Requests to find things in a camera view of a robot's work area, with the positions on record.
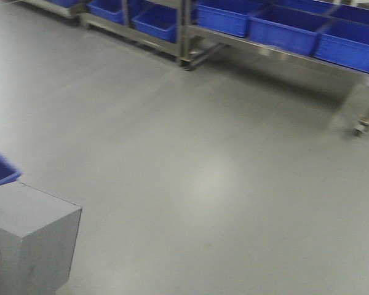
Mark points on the gray square base block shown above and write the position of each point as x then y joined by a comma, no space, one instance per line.
38,234

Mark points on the blue bin on rack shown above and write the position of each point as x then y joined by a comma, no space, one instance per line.
230,17
288,29
345,44
108,9
158,21

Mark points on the blue bin lower left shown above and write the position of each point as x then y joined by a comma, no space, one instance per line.
0,172

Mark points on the steel rack with casters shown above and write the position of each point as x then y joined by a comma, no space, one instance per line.
195,44

